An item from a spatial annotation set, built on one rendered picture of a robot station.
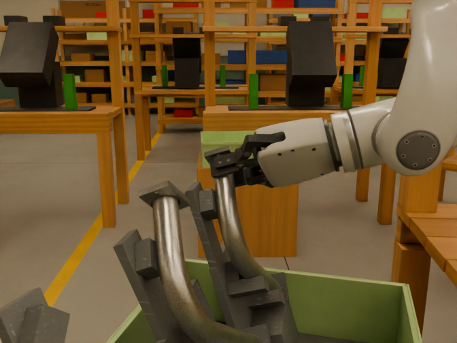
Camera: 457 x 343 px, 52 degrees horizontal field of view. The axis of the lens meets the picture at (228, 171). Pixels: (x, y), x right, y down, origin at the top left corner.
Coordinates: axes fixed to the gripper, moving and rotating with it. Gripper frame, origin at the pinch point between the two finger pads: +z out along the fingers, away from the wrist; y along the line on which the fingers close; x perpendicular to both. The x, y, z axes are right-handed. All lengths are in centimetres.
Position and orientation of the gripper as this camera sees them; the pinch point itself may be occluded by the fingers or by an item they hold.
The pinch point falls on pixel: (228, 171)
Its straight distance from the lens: 68.8
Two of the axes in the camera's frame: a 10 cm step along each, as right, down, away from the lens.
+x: 0.8, 8.4, -5.4
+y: -3.2, -4.9, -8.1
